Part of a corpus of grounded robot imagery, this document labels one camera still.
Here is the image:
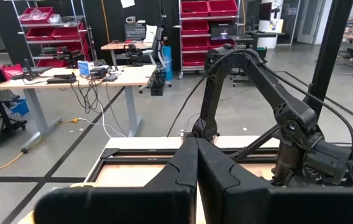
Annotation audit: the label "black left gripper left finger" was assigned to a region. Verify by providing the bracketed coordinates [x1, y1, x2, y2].
[33, 138, 198, 224]

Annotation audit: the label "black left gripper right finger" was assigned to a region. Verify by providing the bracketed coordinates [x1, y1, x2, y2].
[196, 139, 353, 224]

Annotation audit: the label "wooden desk with grey legs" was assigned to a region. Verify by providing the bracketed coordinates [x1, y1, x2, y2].
[0, 63, 158, 154]

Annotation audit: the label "flat black device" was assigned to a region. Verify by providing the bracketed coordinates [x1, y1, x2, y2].
[45, 72, 78, 85]

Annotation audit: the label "blue storage bin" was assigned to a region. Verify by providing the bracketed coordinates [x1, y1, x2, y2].
[7, 98, 30, 116]

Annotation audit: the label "blue box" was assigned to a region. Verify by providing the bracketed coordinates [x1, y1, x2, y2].
[76, 60, 96, 77]

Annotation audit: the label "blue barrel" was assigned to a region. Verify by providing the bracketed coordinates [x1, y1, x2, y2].
[162, 45, 174, 82]

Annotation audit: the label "small wooden desk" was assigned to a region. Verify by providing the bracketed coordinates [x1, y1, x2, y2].
[100, 42, 153, 68]

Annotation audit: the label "grey white office chair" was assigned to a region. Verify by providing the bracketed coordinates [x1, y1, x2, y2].
[138, 26, 173, 95]

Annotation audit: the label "red bag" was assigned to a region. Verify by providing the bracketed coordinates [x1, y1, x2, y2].
[0, 63, 25, 82]

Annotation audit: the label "shelf with red bins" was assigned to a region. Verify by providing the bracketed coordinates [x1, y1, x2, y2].
[11, 0, 91, 68]
[178, 0, 243, 79]

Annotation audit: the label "white floor cable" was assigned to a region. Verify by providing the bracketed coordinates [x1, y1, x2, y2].
[77, 102, 128, 138]

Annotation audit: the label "yellow floor cable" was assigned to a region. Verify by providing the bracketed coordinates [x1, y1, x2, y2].
[0, 116, 80, 171]

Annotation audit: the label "black hanging desk cables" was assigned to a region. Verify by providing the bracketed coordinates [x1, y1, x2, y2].
[68, 76, 111, 115]

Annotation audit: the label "black power cable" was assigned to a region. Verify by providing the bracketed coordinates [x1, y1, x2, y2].
[165, 73, 216, 138]

